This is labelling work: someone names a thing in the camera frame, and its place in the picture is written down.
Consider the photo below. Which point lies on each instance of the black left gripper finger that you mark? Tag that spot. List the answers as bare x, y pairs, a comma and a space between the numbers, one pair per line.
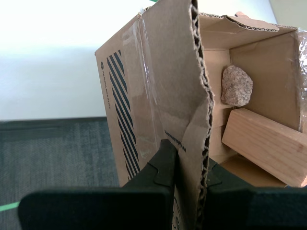
96, 208
251, 208

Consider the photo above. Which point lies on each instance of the light wooden block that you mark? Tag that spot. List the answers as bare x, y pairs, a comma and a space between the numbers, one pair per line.
263, 141

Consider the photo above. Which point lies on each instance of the pinkish speckled granite rock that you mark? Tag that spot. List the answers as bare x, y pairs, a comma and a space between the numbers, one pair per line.
236, 86

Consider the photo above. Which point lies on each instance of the brown cardboard box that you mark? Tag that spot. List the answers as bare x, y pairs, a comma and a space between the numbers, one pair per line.
168, 83

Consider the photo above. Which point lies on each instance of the green floor tape line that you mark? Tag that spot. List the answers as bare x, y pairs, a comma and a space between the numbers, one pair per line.
8, 206

